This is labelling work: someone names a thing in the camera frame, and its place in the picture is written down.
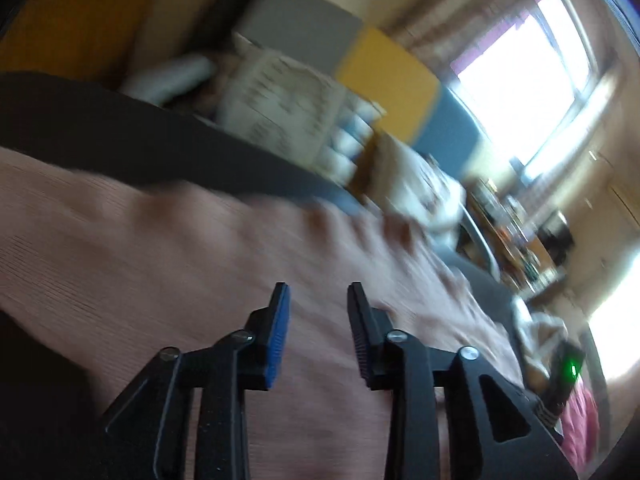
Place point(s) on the black monitor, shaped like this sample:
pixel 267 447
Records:
pixel 555 235

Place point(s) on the cluttered wooden desk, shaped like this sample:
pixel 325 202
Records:
pixel 505 240

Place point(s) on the beige patterned curtain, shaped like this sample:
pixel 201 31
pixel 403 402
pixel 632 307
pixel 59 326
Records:
pixel 440 25

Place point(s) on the deer print cushion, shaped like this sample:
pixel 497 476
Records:
pixel 415 180

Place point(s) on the black rolled mat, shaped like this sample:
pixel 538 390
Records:
pixel 235 5

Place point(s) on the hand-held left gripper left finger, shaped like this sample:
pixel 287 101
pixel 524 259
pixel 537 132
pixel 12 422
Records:
pixel 277 340

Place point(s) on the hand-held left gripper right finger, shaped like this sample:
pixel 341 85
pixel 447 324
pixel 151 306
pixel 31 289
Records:
pixel 357 335

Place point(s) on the pink knit sweater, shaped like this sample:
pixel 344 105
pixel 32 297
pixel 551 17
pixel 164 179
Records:
pixel 150 260

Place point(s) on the grey yellow blue sofa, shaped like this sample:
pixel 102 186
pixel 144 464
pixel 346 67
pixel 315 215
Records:
pixel 390 70

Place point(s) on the tiger print cushion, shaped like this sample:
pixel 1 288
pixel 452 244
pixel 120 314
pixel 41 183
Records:
pixel 280 100

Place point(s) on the cream knit sweater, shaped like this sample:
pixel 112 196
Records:
pixel 540 330

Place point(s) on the person's red clothing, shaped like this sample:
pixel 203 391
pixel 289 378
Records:
pixel 582 425

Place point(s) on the bright window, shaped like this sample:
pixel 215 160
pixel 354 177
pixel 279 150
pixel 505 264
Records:
pixel 525 85

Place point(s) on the black leather bench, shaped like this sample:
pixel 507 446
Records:
pixel 100 120

